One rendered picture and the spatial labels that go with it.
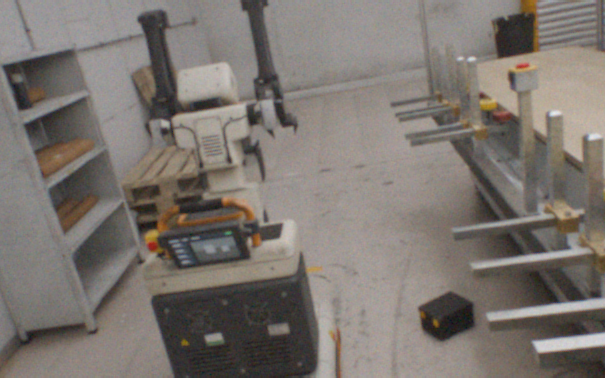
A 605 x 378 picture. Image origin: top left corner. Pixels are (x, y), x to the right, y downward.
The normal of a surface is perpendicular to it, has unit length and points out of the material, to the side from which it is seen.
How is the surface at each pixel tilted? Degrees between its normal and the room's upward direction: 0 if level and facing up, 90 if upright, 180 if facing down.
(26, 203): 90
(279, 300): 90
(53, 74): 90
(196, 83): 47
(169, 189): 90
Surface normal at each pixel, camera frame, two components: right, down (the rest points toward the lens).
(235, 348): -0.07, 0.34
